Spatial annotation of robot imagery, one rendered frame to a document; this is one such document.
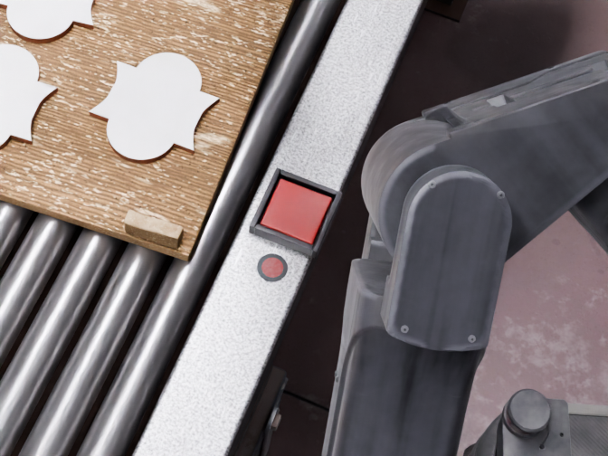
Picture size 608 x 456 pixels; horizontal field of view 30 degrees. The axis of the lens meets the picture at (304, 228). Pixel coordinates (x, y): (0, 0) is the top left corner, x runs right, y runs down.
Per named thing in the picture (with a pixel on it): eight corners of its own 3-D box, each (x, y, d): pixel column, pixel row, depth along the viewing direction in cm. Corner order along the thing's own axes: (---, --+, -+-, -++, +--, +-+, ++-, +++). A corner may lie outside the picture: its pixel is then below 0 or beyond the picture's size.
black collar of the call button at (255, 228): (341, 200, 121) (343, 192, 120) (316, 259, 118) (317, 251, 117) (275, 174, 122) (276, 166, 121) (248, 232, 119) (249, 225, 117)
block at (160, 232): (184, 237, 116) (184, 224, 113) (177, 251, 115) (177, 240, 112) (129, 219, 116) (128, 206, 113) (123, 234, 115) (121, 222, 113)
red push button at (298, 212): (331, 203, 121) (333, 197, 120) (311, 250, 119) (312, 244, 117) (280, 183, 122) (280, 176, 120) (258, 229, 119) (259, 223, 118)
